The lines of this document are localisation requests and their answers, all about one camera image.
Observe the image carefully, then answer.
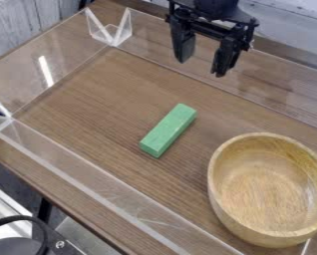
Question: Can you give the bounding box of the grey metal base plate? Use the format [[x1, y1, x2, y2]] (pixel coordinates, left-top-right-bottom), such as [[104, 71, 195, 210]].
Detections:
[[0, 215, 85, 255]]

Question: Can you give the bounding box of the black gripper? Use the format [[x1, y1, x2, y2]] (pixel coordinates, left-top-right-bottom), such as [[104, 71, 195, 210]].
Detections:
[[166, 0, 259, 78]]

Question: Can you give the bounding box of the green rectangular block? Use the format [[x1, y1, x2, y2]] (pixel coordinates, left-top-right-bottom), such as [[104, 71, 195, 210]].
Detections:
[[139, 104, 196, 158]]

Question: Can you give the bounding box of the clear acrylic barrier wall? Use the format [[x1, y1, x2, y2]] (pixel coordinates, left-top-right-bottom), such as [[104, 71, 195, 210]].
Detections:
[[0, 1, 317, 255]]

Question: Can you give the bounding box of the black cable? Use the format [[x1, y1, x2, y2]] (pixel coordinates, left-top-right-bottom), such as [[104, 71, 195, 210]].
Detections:
[[0, 214, 51, 255]]

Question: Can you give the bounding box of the black table leg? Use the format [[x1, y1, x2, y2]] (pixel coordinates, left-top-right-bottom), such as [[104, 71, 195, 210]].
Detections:
[[37, 198, 53, 223]]

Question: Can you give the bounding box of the clear acrylic corner bracket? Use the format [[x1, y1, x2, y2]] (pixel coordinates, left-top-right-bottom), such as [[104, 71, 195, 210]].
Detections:
[[84, 8, 132, 47]]

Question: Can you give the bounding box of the brown wooden bowl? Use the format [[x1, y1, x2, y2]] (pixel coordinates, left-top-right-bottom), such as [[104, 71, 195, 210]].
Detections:
[[206, 132, 317, 248]]

